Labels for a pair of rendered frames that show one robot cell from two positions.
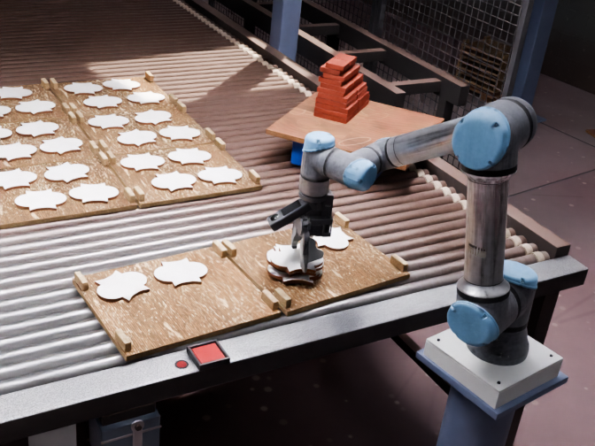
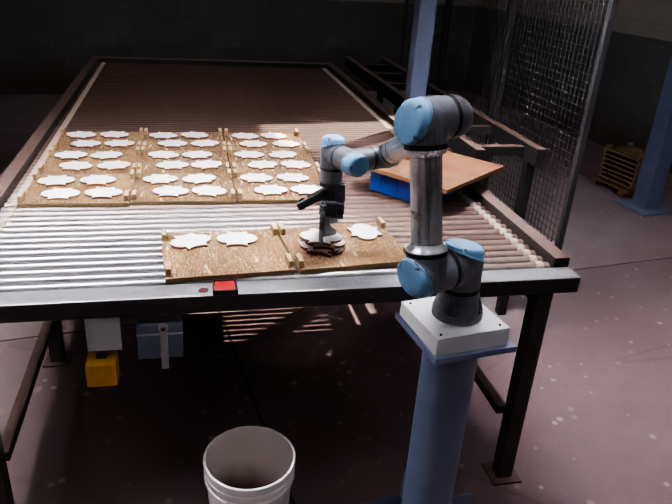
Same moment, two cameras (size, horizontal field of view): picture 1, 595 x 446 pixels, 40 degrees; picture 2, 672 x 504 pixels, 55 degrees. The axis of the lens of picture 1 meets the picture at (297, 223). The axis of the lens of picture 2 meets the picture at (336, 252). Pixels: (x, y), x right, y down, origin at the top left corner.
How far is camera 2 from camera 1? 0.75 m
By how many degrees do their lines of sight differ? 17
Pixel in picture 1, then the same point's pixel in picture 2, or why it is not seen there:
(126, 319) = (180, 259)
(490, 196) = (422, 168)
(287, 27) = not seen: hidden behind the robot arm
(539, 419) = (573, 430)
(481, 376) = (429, 329)
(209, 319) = (238, 267)
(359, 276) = (371, 257)
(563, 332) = (624, 369)
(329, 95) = not seen: hidden behind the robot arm
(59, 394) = (109, 294)
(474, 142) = (405, 122)
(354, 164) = (349, 154)
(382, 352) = not seen: hidden behind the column
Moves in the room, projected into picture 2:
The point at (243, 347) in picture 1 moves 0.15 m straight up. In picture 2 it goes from (254, 287) to (254, 243)
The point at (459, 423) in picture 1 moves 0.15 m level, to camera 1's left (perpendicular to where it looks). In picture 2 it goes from (424, 375) to (377, 363)
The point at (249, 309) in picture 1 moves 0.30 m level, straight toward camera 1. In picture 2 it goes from (272, 265) to (232, 307)
